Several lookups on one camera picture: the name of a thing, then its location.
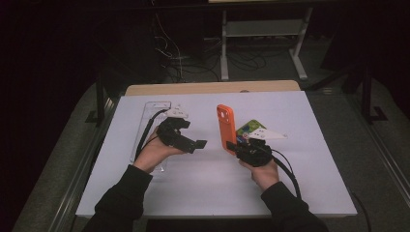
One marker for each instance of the person's right hand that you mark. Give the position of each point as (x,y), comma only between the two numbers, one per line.
(266,177)

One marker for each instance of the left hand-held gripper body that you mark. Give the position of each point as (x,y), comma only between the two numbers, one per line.
(170,133)

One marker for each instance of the clear plastic rack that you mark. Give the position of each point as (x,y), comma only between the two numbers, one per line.
(158,105)

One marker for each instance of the orange phone case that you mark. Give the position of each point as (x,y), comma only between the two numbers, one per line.
(227,129)

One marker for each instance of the wooden table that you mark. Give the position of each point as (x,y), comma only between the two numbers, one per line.
(193,87)

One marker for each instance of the metal floor rail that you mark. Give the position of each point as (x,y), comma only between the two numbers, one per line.
(386,167)
(75,190)

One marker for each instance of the white table board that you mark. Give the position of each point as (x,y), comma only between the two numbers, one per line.
(209,193)

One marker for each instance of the white metal desk frame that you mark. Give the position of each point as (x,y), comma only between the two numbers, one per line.
(224,48)

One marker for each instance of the person's left hand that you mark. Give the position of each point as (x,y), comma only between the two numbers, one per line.
(153,154)

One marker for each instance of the black metal stand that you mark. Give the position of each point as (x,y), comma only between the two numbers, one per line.
(100,96)
(366,96)

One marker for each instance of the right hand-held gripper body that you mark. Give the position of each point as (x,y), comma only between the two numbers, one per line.
(256,154)

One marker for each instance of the green cartoon phone case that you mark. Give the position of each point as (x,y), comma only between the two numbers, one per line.
(249,126)

